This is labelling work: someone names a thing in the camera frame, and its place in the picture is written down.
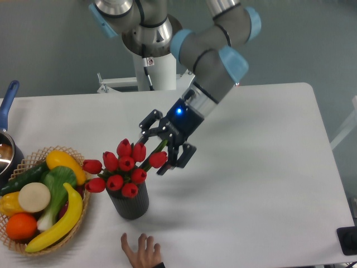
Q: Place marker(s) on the green cucumber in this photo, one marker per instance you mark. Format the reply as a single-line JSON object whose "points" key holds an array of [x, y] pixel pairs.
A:
{"points": [[32, 175]]}

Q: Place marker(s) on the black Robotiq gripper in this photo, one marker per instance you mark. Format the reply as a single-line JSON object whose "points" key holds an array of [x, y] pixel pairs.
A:
{"points": [[175, 127]]}

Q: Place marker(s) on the bare human hand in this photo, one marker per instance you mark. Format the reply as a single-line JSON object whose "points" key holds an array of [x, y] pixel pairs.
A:
{"points": [[148, 253]]}

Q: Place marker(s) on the dark grey ribbed vase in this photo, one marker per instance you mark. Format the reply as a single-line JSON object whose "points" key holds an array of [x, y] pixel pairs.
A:
{"points": [[130, 208]]}

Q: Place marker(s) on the black device at table edge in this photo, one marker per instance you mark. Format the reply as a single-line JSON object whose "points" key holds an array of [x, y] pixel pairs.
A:
{"points": [[347, 240]]}

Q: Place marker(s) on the yellow bell pepper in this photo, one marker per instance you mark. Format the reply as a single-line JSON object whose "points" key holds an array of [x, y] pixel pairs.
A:
{"points": [[10, 204]]}

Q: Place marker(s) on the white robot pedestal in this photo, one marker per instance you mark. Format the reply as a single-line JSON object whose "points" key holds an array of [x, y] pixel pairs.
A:
{"points": [[151, 74]]}

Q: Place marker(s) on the red tulip bouquet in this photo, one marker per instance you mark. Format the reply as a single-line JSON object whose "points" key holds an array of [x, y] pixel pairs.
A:
{"points": [[124, 171]]}

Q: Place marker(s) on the beige round radish slice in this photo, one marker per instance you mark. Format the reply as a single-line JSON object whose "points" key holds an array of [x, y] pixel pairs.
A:
{"points": [[34, 197]]}

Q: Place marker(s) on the blue handled saucepan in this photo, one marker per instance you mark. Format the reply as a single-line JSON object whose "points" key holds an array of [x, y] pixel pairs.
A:
{"points": [[11, 155]]}

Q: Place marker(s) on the yellow banana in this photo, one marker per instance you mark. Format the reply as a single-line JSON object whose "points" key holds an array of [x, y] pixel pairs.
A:
{"points": [[63, 226]]}

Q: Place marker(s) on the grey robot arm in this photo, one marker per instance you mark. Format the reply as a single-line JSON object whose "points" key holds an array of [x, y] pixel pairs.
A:
{"points": [[158, 42]]}

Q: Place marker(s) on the red fruit under banana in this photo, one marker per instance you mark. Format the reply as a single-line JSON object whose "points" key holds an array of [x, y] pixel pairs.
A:
{"points": [[63, 210]]}

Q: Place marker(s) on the orange fruit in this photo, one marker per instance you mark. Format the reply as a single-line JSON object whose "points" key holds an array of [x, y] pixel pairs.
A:
{"points": [[21, 226]]}

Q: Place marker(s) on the green bok choy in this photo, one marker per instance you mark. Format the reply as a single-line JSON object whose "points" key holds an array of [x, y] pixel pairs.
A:
{"points": [[54, 180]]}

